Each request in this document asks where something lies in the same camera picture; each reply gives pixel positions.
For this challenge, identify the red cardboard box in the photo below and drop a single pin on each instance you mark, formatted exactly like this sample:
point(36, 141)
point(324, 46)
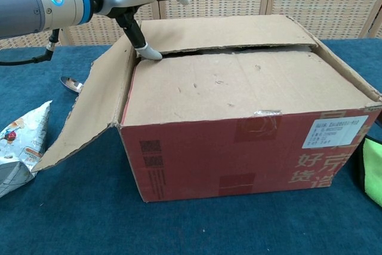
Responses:
point(224, 153)

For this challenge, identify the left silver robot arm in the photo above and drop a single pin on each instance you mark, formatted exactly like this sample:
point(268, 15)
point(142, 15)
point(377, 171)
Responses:
point(35, 1)

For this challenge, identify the crumpled white snack bag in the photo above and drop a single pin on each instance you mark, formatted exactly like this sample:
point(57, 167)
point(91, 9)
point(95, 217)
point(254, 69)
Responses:
point(21, 147)

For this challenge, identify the blue table carpet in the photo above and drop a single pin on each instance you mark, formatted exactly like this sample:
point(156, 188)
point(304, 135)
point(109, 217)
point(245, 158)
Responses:
point(74, 222)

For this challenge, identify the green cloth black trim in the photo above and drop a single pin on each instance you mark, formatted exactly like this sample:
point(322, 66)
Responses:
point(373, 168)

